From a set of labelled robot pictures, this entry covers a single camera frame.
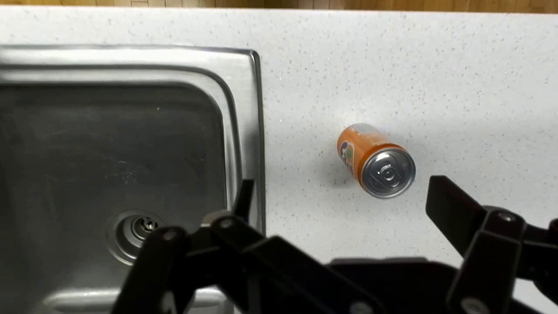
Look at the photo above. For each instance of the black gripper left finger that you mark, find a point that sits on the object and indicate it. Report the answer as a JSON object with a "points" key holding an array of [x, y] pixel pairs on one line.
{"points": [[261, 272]]}

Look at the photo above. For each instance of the stainless steel double sink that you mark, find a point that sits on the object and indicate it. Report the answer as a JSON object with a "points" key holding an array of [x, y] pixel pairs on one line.
{"points": [[115, 150]]}

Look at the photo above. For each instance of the orange soda can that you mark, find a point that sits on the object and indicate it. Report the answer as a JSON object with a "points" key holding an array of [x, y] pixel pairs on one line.
{"points": [[371, 157]]}

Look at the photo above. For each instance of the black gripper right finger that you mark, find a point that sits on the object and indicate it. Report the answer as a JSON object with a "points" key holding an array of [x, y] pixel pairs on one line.
{"points": [[493, 255]]}

